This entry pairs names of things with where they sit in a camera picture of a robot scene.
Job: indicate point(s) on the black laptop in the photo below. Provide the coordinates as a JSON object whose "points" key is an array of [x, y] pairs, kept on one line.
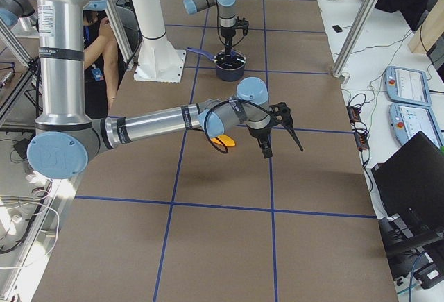
{"points": [[413, 178]]}

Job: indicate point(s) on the yellow toy corn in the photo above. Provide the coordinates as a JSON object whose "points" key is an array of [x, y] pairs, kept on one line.
{"points": [[224, 140]]}

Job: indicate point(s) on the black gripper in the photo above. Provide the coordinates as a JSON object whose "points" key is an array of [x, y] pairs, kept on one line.
{"points": [[227, 35], [258, 134]]}

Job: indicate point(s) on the aluminium frame post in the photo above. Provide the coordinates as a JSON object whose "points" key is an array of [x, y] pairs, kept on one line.
{"points": [[351, 39]]}

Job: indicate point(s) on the teach pendant tablet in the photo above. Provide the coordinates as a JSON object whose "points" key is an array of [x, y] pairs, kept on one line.
{"points": [[408, 119], [405, 85]]}

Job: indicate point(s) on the lower teach pendant tablet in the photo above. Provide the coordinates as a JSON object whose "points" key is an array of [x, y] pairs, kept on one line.
{"points": [[408, 119]]}

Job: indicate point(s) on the orange black adapter box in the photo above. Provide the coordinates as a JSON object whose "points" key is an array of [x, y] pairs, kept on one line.
{"points": [[354, 114]]}

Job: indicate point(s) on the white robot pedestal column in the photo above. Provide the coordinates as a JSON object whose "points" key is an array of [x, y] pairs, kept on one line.
{"points": [[158, 60]]}

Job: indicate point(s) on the dark blue saucepan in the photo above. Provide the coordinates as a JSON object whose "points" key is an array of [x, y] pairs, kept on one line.
{"points": [[225, 75]]}

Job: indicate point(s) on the seated person in black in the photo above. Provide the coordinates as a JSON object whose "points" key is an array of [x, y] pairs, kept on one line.
{"points": [[101, 65]]}

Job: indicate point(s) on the upper teach pendant tablet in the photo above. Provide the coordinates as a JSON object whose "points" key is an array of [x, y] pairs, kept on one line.
{"points": [[405, 85]]}

